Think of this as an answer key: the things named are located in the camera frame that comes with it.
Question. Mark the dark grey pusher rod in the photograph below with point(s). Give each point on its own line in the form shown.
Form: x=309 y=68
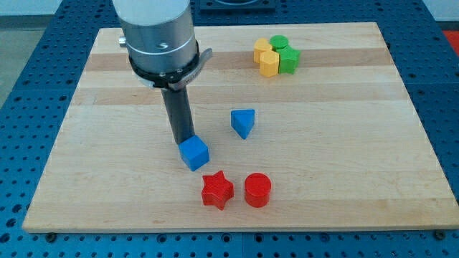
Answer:
x=179 y=113

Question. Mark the blue cube block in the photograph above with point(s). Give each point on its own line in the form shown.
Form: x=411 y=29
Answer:
x=194 y=152

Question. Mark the red star block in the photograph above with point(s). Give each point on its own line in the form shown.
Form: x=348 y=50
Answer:
x=217 y=190

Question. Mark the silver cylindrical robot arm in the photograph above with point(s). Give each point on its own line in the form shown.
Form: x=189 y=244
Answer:
x=164 y=53

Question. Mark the green star block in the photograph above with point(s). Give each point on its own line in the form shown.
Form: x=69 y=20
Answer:
x=289 y=59

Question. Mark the blue triangle block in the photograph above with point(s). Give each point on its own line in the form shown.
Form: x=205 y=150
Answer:
x=242 y=121

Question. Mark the black mounting plate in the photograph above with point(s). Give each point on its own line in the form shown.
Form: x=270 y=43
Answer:
x=236 y=5

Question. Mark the yellow hexagon block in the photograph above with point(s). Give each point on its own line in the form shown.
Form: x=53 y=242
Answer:
x=269 y=63

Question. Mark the yellow heart block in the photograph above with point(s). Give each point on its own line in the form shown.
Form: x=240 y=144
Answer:
x=261 y=45

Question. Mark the red cylinder block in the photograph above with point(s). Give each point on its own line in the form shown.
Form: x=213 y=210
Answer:
x=257 y=189

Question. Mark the green cylinder block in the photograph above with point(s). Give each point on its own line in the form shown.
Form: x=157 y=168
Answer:
x=279 y=42

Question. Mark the wooden board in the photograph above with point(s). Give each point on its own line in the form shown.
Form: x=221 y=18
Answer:
x=339 y=139

